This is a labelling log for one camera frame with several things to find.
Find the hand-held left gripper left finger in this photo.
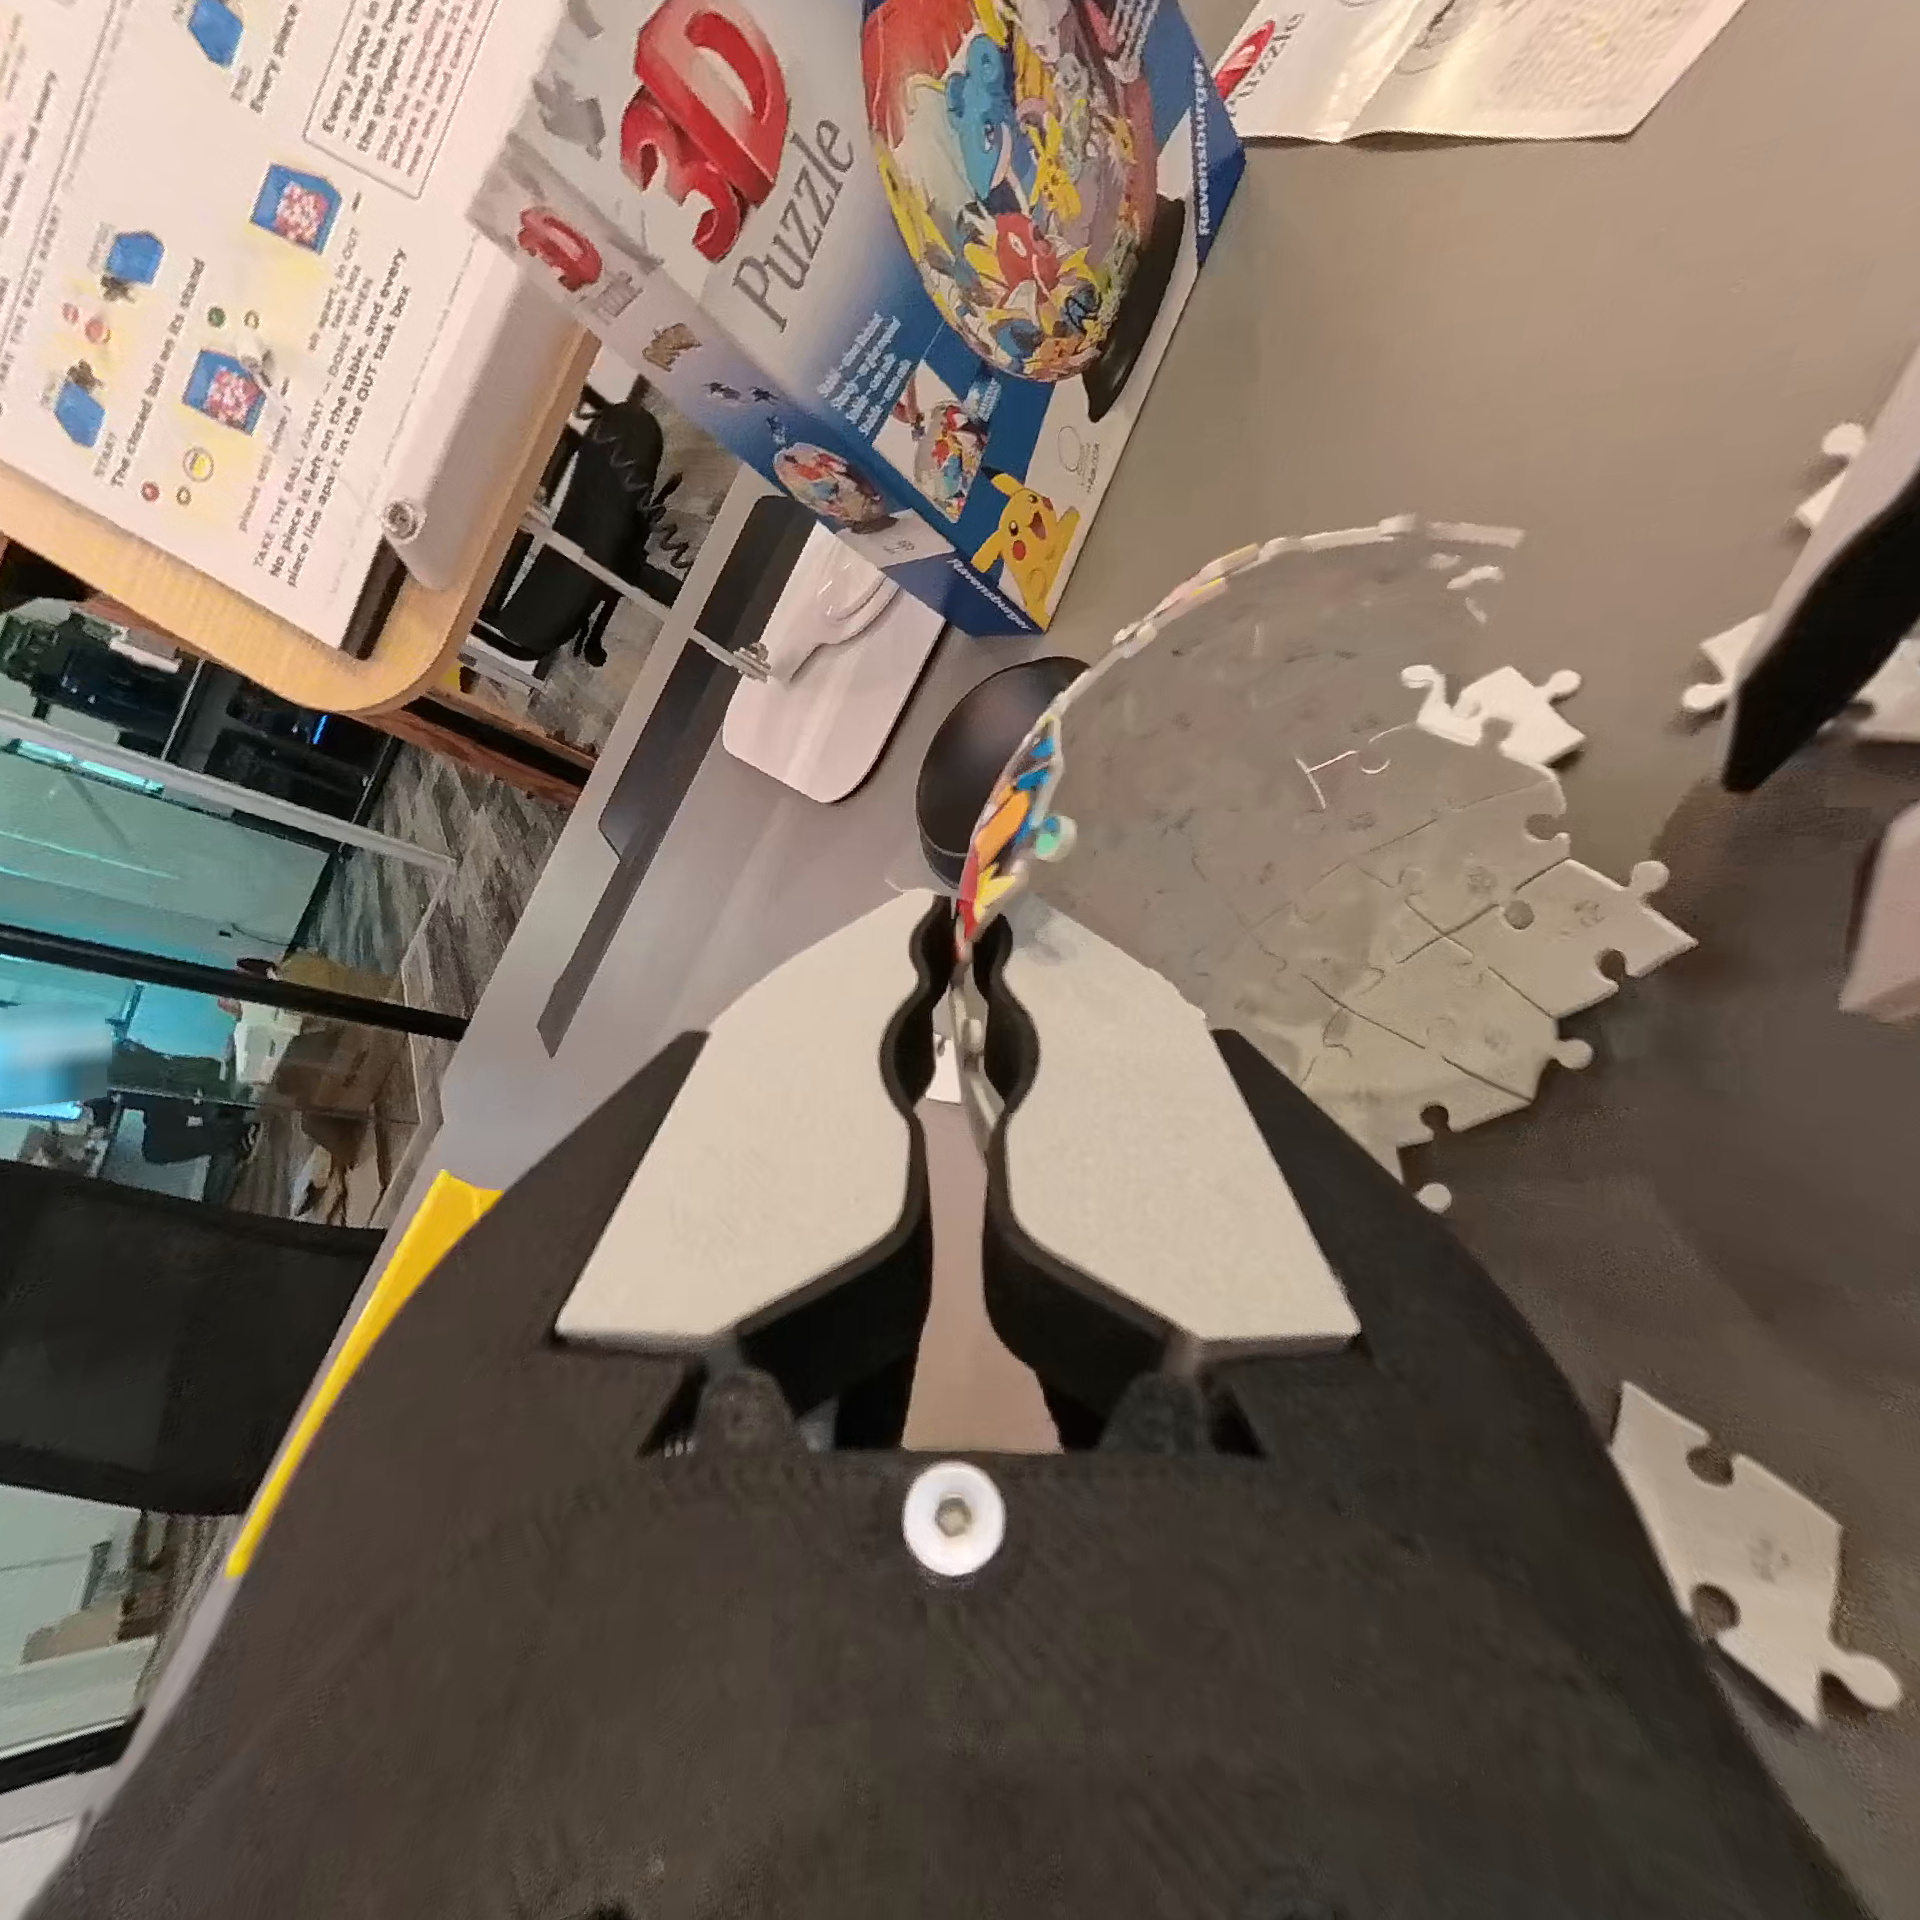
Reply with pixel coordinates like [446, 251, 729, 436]
[552, 889, 950, 1450]

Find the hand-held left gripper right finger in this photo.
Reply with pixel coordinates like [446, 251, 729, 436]
[960, 900, 1363, 1450]

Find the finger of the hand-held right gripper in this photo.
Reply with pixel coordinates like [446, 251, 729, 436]
[1717, 343, 1920, 799]
[1835, 802, 1920, 1027]

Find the partly built puzzle ball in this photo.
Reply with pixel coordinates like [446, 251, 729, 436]
[932, 517, 1703, 1218]

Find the black round ball stand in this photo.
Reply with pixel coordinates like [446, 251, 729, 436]
[918, 655, 1097, 894]

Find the blue puzzle box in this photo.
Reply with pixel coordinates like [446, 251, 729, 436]
[464, 0, 1247, 641]

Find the yellow plastic bin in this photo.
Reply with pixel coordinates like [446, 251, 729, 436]
[221, 1170, 503, 1585]

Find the black office chair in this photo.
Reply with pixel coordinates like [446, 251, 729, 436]
[486, 382, 708, 671]

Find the white document stand base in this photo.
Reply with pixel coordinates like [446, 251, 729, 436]
[0, 322, 950, 809]

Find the black monitor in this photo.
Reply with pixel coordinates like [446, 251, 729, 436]
[0, 1163, 384, 1518]

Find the white paper leaflet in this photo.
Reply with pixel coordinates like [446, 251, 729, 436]
[1205, 0, 1750, 148]

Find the printed instruction sheet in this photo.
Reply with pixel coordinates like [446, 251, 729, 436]
[0, 0, 632, 650]

